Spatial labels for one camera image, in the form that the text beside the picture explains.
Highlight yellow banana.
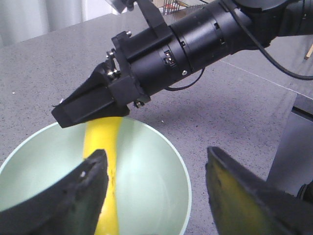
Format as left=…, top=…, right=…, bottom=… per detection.
left=83, top=117, right=122, bottom=235

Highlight white curtain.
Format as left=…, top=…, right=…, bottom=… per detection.
left=0, top=0, right=115, bottom=47

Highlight green bowl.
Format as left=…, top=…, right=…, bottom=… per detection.
left=0, top=117, right=192, bottom=235

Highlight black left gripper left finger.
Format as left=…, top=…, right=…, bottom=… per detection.
left=0, top=149, right=109, bottom=235

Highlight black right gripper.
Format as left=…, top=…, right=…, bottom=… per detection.
left=109, top=15, right=193, bottom=107

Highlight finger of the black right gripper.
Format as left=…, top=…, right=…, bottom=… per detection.
left=52, top=62, right=129, bottom=128

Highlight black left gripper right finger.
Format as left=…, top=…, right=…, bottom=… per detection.
left=205, top=147, right=313, bottom=235

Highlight black cable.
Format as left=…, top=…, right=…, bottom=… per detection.
left=167, top=0, right=313, bottom=92

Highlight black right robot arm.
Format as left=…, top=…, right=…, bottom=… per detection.
left=52, top=0, right=313, bottom=128

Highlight wire rack in background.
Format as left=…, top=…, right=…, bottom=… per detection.
left=154, top=0, right=208, bottom=15

